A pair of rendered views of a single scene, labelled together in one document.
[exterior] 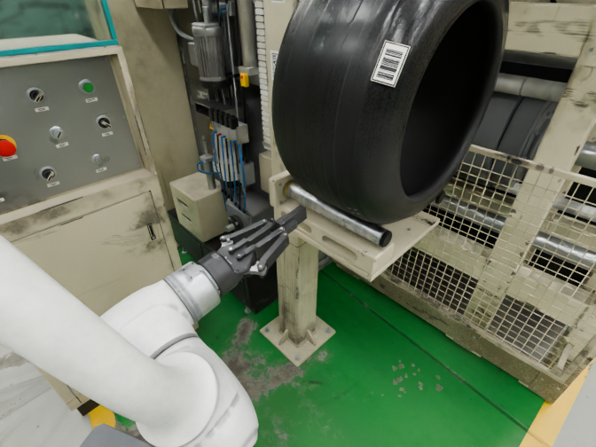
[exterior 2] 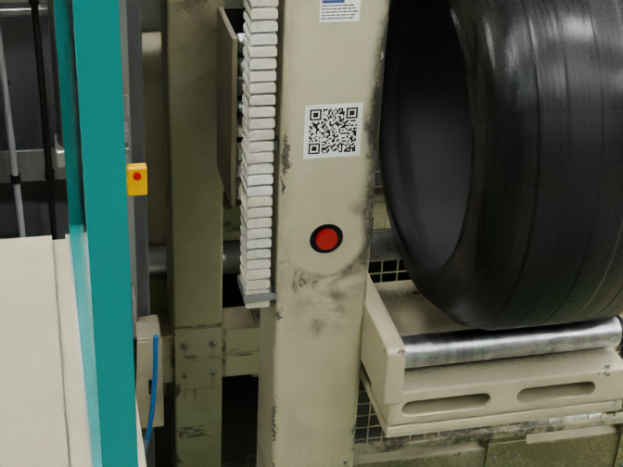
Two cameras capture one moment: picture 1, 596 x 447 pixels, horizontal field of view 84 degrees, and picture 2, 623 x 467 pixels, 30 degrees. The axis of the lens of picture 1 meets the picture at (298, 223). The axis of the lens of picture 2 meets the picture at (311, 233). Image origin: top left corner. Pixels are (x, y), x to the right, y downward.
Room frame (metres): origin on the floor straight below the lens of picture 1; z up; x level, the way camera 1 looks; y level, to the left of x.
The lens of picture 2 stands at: (0.33, 1.22, 1.85)
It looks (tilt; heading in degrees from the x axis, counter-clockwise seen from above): 30 degrees down; 300
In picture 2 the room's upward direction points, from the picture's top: 3 degrees clockwise
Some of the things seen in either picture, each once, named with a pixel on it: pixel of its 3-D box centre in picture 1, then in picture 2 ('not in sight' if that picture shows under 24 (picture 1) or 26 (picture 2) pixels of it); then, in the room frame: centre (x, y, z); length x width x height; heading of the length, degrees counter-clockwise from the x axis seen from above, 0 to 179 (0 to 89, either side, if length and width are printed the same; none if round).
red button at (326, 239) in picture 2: not in sight; (325, 237); (0.98, 0.05, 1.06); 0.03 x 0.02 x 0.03; 44
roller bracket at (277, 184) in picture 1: (318, 172); (358, 298); (0.98, -0.07, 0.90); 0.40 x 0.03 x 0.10; 134
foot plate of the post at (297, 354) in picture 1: (297, 329); not in sight; (1.02, 0.00, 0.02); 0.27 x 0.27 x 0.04; 44
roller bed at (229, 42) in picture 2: not in sight; (281, 104); (1.28, -0.31, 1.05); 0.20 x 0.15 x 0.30; 44
